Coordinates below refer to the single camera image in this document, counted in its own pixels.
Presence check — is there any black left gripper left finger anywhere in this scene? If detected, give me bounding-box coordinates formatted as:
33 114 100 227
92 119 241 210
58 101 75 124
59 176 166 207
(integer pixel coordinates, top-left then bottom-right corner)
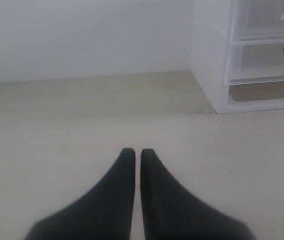
25 148 135 240

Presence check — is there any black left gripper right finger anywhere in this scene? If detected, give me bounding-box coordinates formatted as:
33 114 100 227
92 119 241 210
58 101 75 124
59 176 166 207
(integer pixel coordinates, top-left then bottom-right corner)
140 149 255 240

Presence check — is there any clear wide drawer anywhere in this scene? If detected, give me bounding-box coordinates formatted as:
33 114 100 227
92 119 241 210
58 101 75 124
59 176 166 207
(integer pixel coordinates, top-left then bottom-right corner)
225 38 284 86

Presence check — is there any white plastic drawer cabinet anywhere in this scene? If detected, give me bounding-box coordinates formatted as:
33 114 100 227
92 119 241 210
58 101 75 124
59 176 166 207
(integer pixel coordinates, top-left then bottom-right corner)
191 0 284 113

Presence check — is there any clear upper left drawer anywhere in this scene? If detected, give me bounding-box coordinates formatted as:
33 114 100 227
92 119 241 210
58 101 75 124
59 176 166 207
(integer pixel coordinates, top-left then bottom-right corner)
235 0 284 40

